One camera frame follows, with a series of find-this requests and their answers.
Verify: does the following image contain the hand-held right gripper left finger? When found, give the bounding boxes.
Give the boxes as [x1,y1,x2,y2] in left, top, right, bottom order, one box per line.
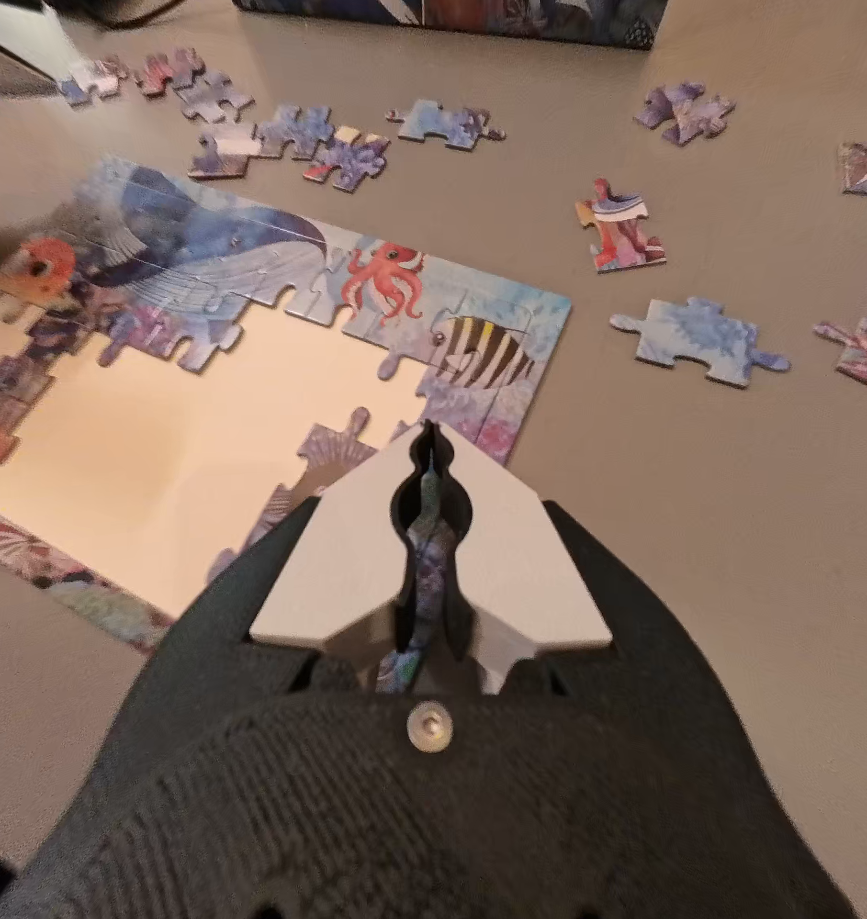
[248,420,434,672]

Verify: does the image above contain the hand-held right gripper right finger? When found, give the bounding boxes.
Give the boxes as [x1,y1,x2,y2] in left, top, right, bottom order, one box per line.
[432,421,614,694]

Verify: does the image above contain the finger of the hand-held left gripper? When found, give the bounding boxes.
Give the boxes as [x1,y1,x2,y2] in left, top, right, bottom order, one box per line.
[0,0,70,98]

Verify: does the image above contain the blue mottled puzzle piece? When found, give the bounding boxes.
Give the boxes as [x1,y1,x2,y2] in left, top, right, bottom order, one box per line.
[376,467,450,696]

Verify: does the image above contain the light blue puzzle piece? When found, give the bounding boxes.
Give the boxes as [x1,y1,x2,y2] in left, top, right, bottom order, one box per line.
[609,296,791,389]

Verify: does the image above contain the sea animal jigsaw puzzle board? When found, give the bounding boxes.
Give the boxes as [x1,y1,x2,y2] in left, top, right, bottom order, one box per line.
[0,154,573,650]

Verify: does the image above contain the red coral puzzle piece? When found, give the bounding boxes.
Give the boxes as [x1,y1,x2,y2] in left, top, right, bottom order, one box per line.
[575,178,667,274]

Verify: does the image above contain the purple bubble puzzle piece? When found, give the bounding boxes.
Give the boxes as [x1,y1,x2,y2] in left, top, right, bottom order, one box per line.
[304,125,391,193]

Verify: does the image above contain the pink coral puzzle piece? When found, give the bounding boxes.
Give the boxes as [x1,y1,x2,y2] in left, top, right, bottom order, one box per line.
[814,317,867,389]

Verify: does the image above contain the row of loose jigsaw pieces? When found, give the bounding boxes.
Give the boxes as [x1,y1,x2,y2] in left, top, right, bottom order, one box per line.
[56,49,506,180]

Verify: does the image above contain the illustrated puzzle box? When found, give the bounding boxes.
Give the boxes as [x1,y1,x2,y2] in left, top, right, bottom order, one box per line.
[232,0,671,51]

